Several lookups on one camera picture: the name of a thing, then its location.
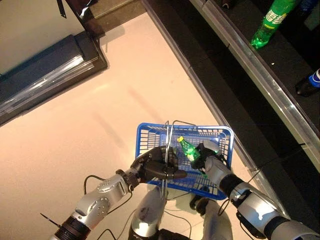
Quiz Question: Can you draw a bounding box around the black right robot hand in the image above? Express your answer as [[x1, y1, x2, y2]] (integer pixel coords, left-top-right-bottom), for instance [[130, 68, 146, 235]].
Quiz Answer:
[[191, 139, 227, 177]]

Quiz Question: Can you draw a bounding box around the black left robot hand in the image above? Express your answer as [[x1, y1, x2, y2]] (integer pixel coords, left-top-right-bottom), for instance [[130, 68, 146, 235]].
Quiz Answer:
[[129, 146, 188, 183]]

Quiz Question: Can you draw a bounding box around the green Sprite bottle yellow cap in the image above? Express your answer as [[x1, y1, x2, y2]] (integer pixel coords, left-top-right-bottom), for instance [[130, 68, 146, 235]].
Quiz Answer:
[[176, 136, 201, 163], [250, 0, 301, 50]]

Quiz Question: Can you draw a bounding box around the blue plastic shopping basket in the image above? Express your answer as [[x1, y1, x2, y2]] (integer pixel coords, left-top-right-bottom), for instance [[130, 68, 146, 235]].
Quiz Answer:
[[136, 119, 235, 201]]

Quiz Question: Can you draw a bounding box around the silver right robot leg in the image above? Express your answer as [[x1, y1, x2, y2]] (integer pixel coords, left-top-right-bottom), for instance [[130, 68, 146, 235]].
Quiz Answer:
[[189, 196, 235, 240]]

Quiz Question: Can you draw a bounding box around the dark side shelf unit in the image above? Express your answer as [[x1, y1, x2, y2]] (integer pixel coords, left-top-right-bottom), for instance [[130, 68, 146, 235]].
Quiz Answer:
[[0, 32, 109, 127]]

